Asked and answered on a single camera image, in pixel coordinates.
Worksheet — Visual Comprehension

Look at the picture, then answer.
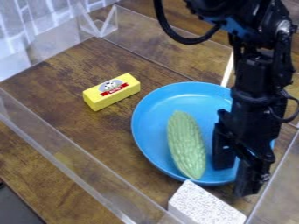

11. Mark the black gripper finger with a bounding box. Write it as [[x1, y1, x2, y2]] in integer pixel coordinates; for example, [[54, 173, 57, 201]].
[[212, 125, 236, 170], [233, 157, 275, 197]]

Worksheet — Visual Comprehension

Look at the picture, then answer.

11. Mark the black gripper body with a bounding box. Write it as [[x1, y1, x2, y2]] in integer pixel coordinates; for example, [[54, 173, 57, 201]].
[[213, 109, 277, 160]]

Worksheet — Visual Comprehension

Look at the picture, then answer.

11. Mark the green bumpy gourd toy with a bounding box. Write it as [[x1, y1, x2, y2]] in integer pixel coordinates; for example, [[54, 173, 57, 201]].
[[167, 110, 207, 179]]

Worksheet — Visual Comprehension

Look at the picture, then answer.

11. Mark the blue round tray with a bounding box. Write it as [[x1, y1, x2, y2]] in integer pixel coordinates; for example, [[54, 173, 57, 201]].
[[129, 80, 276, 187]]

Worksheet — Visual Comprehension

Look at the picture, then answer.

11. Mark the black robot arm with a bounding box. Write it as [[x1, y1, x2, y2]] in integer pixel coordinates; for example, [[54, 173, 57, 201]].
[[184, 0, 296, 197]]

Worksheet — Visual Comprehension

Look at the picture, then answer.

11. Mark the white speckled foam block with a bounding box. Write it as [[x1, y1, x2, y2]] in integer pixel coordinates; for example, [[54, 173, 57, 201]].
[[168, 180, 247, 224]]

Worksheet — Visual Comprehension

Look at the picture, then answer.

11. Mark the yellow butter box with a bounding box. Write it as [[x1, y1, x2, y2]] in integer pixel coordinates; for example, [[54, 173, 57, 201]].
[[83, 73, 141, 111]]

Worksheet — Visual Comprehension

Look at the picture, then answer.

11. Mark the black cable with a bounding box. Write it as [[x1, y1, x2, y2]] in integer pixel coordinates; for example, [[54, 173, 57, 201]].
[[152, 0, 299, 124]]

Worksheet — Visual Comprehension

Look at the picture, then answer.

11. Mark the clear acrylic enclosure wall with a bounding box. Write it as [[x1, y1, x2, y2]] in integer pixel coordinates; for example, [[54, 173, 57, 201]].
[[0, 0, 299, 224]]

